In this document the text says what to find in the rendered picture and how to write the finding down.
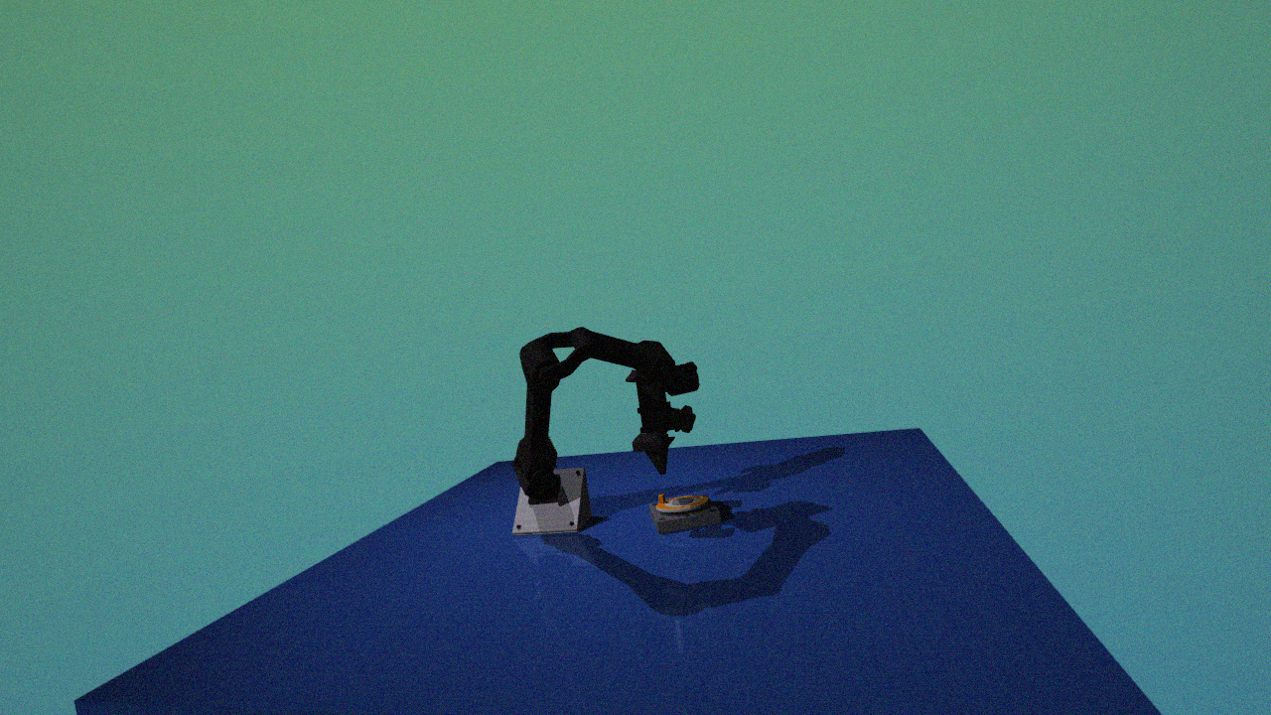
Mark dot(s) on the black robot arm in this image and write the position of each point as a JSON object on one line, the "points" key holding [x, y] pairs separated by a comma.
{"points": [[654, 373]]}

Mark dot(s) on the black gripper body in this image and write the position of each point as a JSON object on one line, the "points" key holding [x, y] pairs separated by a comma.
{"points": [[653, 438]]}

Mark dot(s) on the orange round plate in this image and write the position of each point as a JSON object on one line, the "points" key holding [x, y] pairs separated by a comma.
{"points": [[667, 506]]}

